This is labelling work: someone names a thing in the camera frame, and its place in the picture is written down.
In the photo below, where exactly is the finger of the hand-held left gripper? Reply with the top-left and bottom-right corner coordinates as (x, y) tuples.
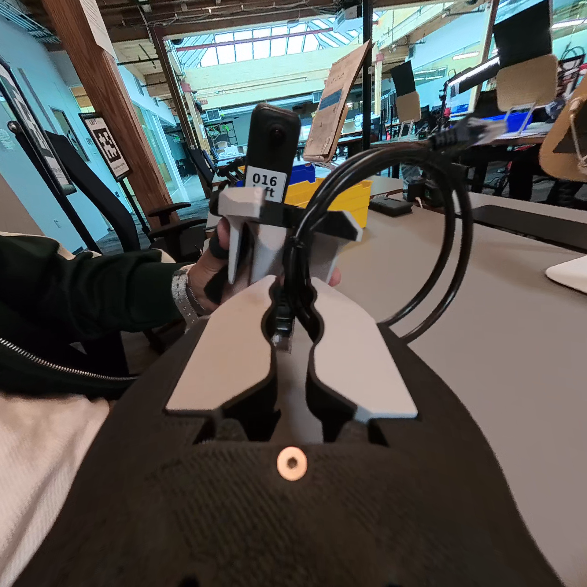
(218, 187), (268, 285)
(311, 210), (364, 286)

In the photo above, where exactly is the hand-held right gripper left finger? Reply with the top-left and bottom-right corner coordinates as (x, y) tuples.
(165, 275), (279, 413)

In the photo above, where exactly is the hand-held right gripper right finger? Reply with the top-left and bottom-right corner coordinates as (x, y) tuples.
(306, 279), (419, 423)

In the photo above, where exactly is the yellow plastic bin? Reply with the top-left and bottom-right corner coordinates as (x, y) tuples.
(284, 178), (373, 228)

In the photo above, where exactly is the black ethernet cable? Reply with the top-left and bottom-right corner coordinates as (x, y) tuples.
(274, 115), (511, 355)

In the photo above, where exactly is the person's left forearm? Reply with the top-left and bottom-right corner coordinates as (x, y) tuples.
(0, 234), (184, 342)

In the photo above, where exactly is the grey desk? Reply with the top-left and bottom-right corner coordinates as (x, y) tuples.
(124, 174), (587, 587)

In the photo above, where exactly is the person's left hand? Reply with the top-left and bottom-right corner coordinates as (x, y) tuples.
(188, 219), (343, 318)

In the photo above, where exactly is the blue plastic bin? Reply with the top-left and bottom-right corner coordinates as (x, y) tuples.
(502, 112), (535, 135)
(236, 163), (317, 188)

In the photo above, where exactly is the black flat device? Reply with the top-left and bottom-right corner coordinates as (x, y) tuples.
(369, 195), (413, 217)

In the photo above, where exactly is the black pole stand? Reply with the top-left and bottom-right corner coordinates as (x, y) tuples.
(361, 0), (374, 152)

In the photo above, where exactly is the black office chair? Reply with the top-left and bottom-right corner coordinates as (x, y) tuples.
(46, 132), (208, 264)

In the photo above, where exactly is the ceiling projector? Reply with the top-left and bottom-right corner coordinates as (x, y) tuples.
(332, 5), (364, 34)

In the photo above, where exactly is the framed marker sign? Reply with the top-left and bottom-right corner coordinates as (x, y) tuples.
(79, 112), (134, 182)
(0, 60), (102, 254)

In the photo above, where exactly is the black monitor with white stand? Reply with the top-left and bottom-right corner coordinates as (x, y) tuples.
(390, 60), (422, 138)
(493, 0), (560, 134)
(539, 76), (587, 294)

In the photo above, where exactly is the dark green jacket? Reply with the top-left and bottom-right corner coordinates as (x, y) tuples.
(0, 321), (138, 401)

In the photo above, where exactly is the white paper notice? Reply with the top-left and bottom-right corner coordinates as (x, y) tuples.
(78, 0), (117, 58)

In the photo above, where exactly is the white garment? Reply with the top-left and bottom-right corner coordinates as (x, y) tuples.
(0, 393), (112, 587)

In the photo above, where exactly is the wooden post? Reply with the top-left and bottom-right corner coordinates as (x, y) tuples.
(41, 0), (180, 216)

